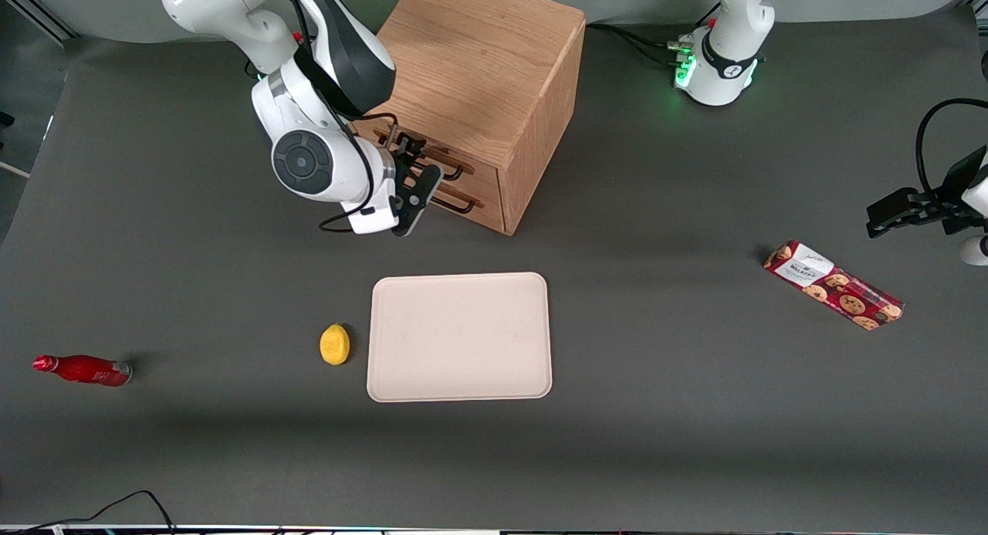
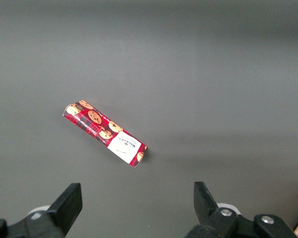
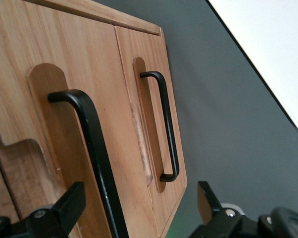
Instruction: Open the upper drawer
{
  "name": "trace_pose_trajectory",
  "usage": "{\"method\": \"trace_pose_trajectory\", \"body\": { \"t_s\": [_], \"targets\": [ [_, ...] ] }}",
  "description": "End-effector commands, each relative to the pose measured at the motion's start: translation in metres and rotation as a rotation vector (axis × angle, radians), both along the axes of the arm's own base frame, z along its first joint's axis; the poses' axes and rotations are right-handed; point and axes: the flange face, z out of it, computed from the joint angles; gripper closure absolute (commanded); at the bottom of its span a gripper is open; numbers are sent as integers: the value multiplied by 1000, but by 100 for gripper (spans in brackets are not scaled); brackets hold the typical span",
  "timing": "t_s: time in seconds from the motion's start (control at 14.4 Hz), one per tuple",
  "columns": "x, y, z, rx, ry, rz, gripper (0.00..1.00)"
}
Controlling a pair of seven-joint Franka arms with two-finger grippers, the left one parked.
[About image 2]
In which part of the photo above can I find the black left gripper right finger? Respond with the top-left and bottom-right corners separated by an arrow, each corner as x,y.
186,181 -> 298,238

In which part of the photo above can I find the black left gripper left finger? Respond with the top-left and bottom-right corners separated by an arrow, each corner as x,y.
0,182 -> 83,238

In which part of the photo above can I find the red tartan cookie box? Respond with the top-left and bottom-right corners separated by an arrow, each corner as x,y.
62,99 -> 149,169

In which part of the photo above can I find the dark grey table mat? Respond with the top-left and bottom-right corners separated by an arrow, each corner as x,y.
0,0 -> 298,238

